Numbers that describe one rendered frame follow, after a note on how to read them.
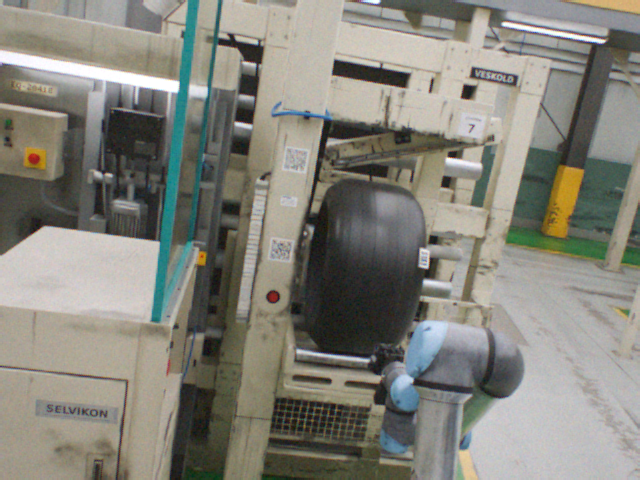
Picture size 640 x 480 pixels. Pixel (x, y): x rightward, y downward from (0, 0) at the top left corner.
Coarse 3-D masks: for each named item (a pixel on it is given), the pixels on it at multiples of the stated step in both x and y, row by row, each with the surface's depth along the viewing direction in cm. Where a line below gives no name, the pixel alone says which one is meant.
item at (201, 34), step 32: (192, 0) 101; (192, 32) 102; (192, 64) 103; (192, 96) 118; (192, 128) 127; (192, 160) 138; (192, 192) 151; (192, 224) 164; (160, 256) 111; (160, 288) 112; (160, 320) 114
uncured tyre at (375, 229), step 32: (352, 192) 192; (384, 192) 195; (320, 224) 224; (352, 224) 184; (384, 224) 185; (416, 224) 188; (320, 256) 234; (352, 256) 181; (384, 256) 182; (416, 256) 184; (320, 288) 189; (352, 288) 181; (384, 288) 182; (416, 288) 185; (320, 320) 190; (352, 320) 185; (384, 320) 186; (352, 352) 202
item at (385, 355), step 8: (376, 344) 172; (384, 344) 172; (376, 352) 172; (384, 352) 168; (392, 352) 167; (400, 352) 166; (376, 360) 170; (384, 360) 168; (392, 360) 162; (400, 360) 163; (376, 368) 168
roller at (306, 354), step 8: (296, 352) 199; (304, 352) 199; (312, 352) 199; (320, 352) 200; (328, 352) 201; (336, 352) 201; (344, 352) 202; (296, 360) 200; (304, 360) 200; (312, 360) 200; (320, 360) 200; (328, 360) 200; (336, 360) 200; (344, 360) 201; (352, 360) 201; (360, 360) 201; (368, 360) 202; (368, 368) 203
